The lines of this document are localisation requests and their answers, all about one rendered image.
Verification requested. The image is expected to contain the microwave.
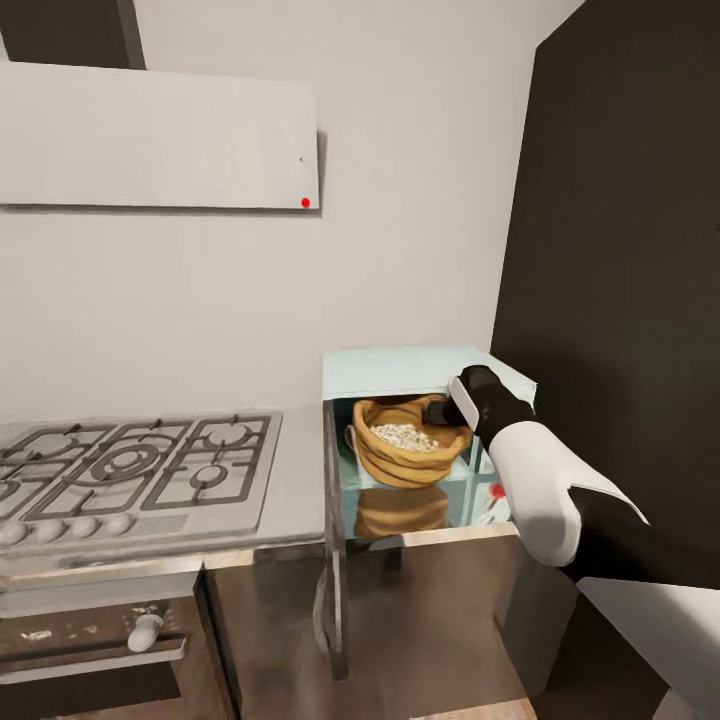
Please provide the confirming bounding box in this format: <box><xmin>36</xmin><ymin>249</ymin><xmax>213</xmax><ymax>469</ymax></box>
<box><xmin>313</xmin><ymin>345</ymin><xmax>537</xmax><ymax>682</ymax></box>

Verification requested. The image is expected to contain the popcorn bag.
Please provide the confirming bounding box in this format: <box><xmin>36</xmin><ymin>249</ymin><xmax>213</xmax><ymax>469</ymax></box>
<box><xmin>352</xmin><ymin>393</ymin><xmax>472</xmax><ymax>489</ymax></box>

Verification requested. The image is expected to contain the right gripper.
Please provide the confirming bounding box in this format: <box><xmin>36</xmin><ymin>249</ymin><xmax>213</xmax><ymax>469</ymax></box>
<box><xmin>422</xmin><ymin>400</ymin><xmax>471</xmax><ymax>428</ymax></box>

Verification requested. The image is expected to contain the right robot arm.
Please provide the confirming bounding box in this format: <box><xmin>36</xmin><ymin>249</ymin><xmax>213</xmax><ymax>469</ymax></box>
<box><xmin>422</xmin><ymin>367</ymin><xmax>720</xmax><ymax>720</ymax></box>

